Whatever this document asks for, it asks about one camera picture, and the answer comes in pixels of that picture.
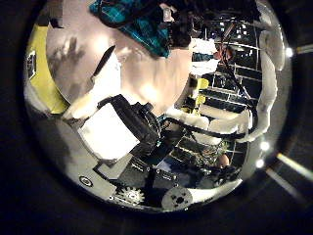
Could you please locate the teal plaid cloth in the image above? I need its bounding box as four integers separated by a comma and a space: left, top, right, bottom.
89, 0, 172, 59

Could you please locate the yellow panel with sticker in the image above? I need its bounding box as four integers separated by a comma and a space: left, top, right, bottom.
24, 23, 70, 116

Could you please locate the person in white coat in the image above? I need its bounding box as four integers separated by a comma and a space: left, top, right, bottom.
189, 38, 236, 76

